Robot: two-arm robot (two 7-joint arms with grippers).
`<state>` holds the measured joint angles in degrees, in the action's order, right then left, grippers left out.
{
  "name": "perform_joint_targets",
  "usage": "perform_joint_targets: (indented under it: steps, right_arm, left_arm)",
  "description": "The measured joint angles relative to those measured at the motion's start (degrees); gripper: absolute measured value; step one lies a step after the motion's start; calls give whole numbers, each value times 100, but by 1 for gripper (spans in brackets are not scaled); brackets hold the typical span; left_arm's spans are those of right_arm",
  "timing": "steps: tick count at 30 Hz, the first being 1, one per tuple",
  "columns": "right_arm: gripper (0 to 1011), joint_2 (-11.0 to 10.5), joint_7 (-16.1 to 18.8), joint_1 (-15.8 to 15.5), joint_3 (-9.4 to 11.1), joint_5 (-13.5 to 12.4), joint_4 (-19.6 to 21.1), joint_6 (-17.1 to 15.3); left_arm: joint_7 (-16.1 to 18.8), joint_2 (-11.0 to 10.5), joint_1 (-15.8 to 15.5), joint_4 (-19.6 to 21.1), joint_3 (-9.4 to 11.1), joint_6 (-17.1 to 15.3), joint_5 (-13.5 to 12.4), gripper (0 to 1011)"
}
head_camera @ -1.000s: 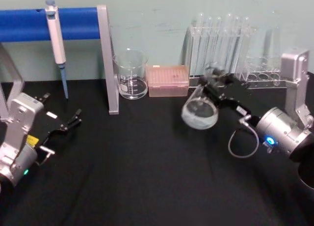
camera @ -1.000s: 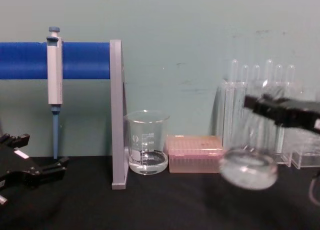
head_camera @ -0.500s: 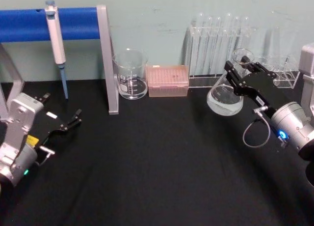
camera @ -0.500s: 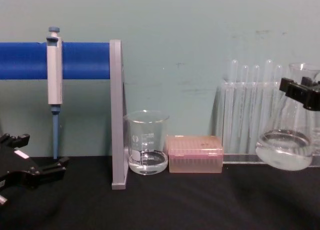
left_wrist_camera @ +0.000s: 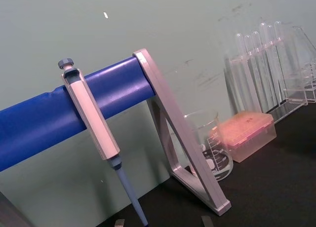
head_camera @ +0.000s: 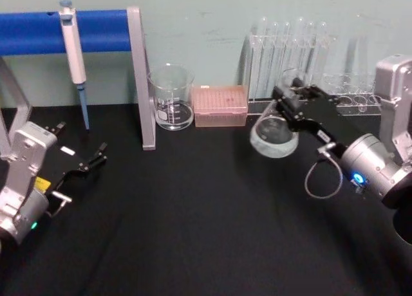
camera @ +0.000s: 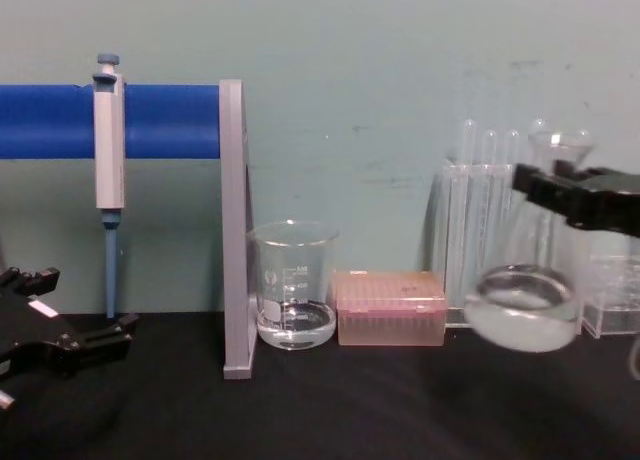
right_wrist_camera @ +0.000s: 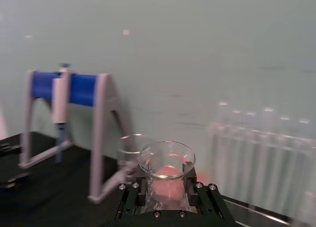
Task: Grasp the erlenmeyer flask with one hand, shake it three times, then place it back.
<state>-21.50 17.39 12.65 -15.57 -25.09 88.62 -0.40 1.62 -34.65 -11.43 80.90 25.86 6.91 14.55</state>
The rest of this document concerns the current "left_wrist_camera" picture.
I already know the small clear acrylic stand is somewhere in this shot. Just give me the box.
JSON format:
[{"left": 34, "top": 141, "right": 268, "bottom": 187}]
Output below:
[{"left": 304, "top": 61, "right": 316, "bottom": 101}]

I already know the black table cloth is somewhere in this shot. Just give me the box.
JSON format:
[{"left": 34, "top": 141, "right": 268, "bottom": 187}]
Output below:
[{"left": 108, "top": 91, "right": 316, "bottom": 227}]

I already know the clear acrylic test tube rack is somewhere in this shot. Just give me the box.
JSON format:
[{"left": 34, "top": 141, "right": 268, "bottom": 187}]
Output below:
[{"left": 223, "top": 25, "right": 316, "bottom": 122}]

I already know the silver triangular stand end frame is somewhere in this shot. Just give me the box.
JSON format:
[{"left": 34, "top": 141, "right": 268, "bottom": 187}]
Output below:
[{"left": 132, "top": 48, "right": 232, "bottom": 216}]

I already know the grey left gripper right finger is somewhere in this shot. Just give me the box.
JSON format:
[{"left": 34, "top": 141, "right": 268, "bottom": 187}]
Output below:
[{"left": 200, "top": 215, "right": 213, "bottom": 227}]

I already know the pale green wall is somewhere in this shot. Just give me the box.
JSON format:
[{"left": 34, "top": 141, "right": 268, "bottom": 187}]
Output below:
[{"left": 0, "top": 0, "right": 316, "bottom": 227}]

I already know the blue stand bar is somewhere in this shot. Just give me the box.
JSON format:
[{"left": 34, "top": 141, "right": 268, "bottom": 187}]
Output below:
[{"left": 0, "top": 56, "right": 157, "bottom": 173}]

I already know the blue and white pipette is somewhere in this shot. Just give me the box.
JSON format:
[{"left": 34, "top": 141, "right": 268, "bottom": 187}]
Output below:
[{"left": 58, "top": 57, "right": 149, "bottom": 226}]

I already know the translucent orange pipette tip box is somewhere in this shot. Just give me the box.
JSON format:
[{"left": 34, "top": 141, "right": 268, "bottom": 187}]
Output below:
[{"left": 214, "top": 111, "right": 277, "bottom": 163}]

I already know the clear test tube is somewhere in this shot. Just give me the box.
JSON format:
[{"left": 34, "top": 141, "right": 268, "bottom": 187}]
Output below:
[
  {"left": 258, "top": 22, "right": 275, "bottom": 107},
  {"left": 273, "top": 20, "right": 288, "bottom": 99},
  {"left": 243, "top": 35, "right": 257, "bottom": 107},
  {"left": 234, "top": 33, "right": 250, "bottom": 109},
  {"left": 266, "top": 24, "right": 281, "bottom": 104},
  {"left": 251, "top": 31, "right": 266, "bottom": 107}
]

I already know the clear glass beaker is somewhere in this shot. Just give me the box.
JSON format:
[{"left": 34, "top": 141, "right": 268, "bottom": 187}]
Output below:
[{"left": 183, "top": 110, "right": 234, "bottom": 182}]

